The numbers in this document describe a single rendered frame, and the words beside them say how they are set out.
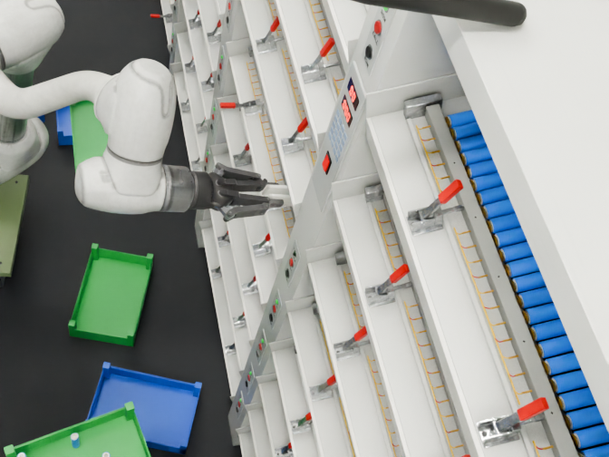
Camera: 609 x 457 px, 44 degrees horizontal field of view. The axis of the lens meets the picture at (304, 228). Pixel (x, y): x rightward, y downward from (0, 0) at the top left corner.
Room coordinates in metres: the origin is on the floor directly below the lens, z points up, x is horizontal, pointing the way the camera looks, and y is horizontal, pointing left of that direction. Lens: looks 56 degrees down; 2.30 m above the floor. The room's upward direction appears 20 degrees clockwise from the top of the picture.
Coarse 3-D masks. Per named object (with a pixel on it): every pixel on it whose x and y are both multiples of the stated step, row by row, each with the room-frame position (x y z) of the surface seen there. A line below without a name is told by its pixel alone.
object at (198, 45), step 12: (192, 0) 1.90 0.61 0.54; (192, 12) 1.85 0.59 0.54; (192, 24) 1.78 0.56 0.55; (192, 36) 1.75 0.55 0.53; (204, 36) 1.76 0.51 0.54; (192, 48) 1.70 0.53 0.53; (204, 48) 1.71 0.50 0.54; (204, 60) 1.67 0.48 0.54; (204, 72) 1.62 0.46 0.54; (204, 84) 1.57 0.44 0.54; (204, 96) 1.53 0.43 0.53; (204, 108) 1.49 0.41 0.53
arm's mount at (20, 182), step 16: (16, 176) 1.22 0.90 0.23; (0, 192) 1.14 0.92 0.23; (16, 192) 1.16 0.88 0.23; (0, 208) 1.09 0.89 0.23; (16, 208) 1.11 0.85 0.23; (0, 224) 1.04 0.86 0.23; (16, 224) 1.06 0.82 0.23; (0, 240) 0.99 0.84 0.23; (16, 240) 1.01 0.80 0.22; (0, 256) 0.94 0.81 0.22; (0, 272) 0.90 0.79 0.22
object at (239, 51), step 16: (240, 48) 1.34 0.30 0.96; (240, 64) 1.31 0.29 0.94; (240, 80) 1.27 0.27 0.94; (240, 96) 1.22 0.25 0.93; (256, 96) 1.23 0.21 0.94; (256, 128) 1.14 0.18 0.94; (256, 144) 1.10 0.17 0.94; (256, 160) 1.06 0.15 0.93; (272, 160) 1.07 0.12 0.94; (272, 176) 1.03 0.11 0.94; (272, 224) 0.91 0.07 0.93; (288, 224) 0.92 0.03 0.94; (272, 240) 0.87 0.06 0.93
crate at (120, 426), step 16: (112, 416) 0.56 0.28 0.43; (128, 416) 0.57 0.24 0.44; (64, 432) 0.48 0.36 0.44; (80, 432) 0.50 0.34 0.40; (96, 432) 0.52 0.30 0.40; (112, 432) 0.53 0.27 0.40; (128, 432) 0.54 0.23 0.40; (16, 448) 0.40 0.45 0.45; (32, 448) 0.43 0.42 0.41; (48, 448) 0.44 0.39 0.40; (64, 448) 0.45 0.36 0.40; (80, 448) 0.47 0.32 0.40; (96, 448) 0.48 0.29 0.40; (112, 448) 0.49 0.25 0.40; (128, 448) 0.51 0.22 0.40; (144, 448) 0.51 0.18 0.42
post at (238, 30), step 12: (240, 12) 1.34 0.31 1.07; (240, 24) 1.34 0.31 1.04; (228, 36) 1.36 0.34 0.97; (240, 36) 1.34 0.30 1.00; (228, 60) 1.33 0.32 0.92; (228, 72) 1.34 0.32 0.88; (216, 84) 1.40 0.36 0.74; (228, 84) 1.34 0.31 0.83; (216, 96) 1.39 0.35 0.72; (216, 120) 1.36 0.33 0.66; (216, 132) 1.34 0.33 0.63; (204, 156) 1.41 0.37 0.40; (204, 216) 1.34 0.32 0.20
